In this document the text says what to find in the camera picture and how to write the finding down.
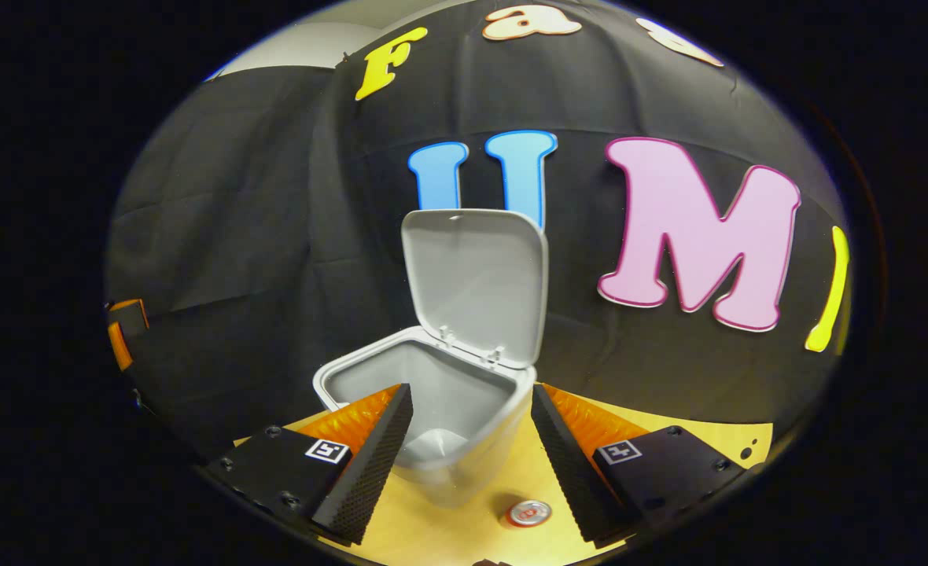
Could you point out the black backdrop cloth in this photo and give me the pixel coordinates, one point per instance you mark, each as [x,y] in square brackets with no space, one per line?
[236,236]

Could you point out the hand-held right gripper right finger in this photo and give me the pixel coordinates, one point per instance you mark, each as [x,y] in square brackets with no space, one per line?
[570,472]

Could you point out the wooden desktop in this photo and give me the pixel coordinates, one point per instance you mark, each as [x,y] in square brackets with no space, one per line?
[464,534]

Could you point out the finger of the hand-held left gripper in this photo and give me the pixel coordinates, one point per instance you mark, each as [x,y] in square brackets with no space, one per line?
[120,346]
[130,314]

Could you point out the red pop can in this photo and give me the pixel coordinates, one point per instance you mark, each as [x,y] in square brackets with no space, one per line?
[528,513]

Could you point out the white desktop garbage bin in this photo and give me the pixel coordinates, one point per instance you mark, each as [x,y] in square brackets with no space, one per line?
[472,275]

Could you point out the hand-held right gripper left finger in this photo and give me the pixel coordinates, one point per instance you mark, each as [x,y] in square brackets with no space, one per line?
[370,472]

